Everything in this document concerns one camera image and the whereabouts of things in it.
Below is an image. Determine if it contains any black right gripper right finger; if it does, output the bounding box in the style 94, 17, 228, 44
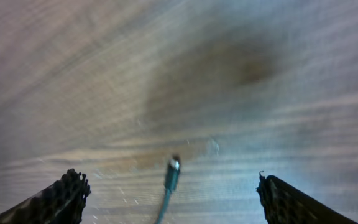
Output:
256, 171, 357, 224

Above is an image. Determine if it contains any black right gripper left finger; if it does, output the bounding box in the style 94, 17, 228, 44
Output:
0, 169, 91, 224

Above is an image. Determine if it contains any black USB charging cable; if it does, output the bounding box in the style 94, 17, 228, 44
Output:
154, 154, 181, 224

